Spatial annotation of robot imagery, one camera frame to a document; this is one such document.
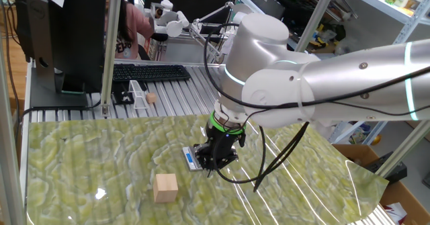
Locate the white haptic control device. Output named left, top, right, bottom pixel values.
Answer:
left=144, top=0, right=251, bottom=58

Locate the aluminium frame post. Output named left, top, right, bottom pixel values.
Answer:
left=99, top=0, right=124, bottom=118
left=0, top=36, right=27, bottom=225
left=375, top=119, right=430, bottom=179
left=294, top=0, right=339, bottom=53

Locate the black electronic device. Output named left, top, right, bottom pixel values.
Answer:
left=364, top=150, right=408, bottom=185

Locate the black computer monitor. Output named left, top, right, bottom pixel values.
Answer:
left=12, top=0, right=109, bottom=109

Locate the red white paper pack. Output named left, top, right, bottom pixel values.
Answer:
left=382, top=201, right=409, bottom=223

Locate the silver digital pocket scale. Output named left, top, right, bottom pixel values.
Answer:
left=182, top=146, right=204, bottom=172

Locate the black power cable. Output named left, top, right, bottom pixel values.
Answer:
left=18, top=99, right=103, bottom=142

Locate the black laptop case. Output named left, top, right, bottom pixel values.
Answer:
left=247, top=0, right=287, bottom=20

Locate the black bracket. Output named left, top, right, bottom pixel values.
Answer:
left=112, top=81, right=136, bottom=105

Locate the green marble pattern mat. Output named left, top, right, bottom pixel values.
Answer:
left=26, top=112, right=390, bottom=225

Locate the light wooden cube block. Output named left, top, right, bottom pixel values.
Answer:
left=153, top=173, right=179, bottom=204

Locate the yellow toy vehicle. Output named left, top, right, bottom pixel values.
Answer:
left=308, top=36, right=329, bottom=50

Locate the white wire triangle frame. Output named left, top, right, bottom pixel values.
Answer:
left=128, top=79, right=149, bottom=110

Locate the brown cardboard box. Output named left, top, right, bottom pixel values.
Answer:
left=332, top=143, right=430, bottom=225

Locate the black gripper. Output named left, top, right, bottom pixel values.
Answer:
left=193, top=124, right=247, bottom=178

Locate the black hanging cable loop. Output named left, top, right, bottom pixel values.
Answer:
left=211, top=120, right=310, bottom=193

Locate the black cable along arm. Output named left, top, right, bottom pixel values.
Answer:
left=203, top=22, right=430, bottom=118

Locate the person in pink shirt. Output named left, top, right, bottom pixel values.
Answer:
left=106, top=0, right=169, bottom=60

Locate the black keyboard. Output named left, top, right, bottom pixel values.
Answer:
left=112, top=63, right=192, bottom=83

